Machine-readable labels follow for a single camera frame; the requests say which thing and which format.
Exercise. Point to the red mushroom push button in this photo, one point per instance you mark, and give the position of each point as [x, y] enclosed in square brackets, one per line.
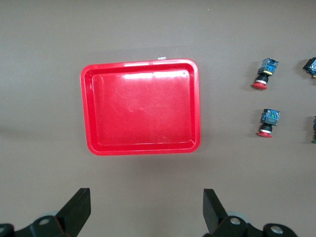
[270, 118]
[267, 67]

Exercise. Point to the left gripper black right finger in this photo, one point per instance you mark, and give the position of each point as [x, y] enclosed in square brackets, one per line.
[217, 219]

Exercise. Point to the brown table cover mat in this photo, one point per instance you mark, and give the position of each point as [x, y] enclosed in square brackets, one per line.
[49, 74]

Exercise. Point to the red plastic tray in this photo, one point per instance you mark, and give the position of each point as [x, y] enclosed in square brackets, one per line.
[143, 111]

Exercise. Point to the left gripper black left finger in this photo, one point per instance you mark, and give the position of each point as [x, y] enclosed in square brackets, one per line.
[71, 214]

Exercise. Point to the green push button switch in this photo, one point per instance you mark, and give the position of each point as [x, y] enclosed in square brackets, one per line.
[311, 66]
[314, 128]

